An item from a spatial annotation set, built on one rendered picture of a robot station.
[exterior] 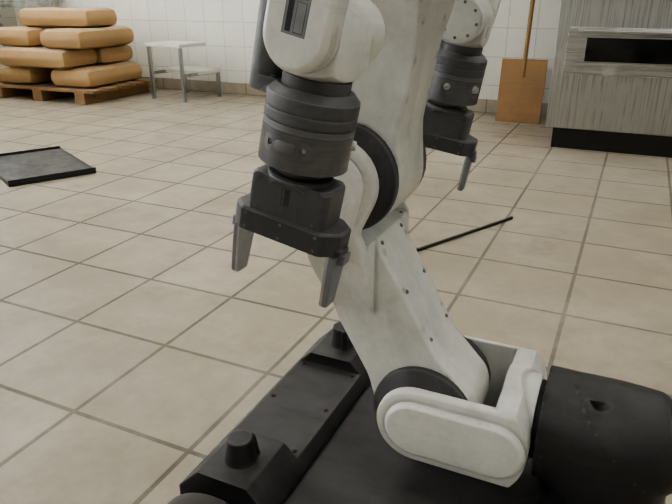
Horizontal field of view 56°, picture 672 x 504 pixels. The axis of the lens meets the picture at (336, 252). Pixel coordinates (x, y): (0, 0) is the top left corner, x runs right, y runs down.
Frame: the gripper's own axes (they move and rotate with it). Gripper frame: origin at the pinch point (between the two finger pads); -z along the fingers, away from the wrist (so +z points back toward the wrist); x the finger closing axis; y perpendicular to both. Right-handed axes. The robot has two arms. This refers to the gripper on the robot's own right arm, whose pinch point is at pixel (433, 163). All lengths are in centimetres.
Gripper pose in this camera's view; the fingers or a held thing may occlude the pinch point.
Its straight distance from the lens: 106.3
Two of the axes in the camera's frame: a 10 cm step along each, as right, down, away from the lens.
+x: -9.2, -3.0, 2.6
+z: 1.6, -8.8, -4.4
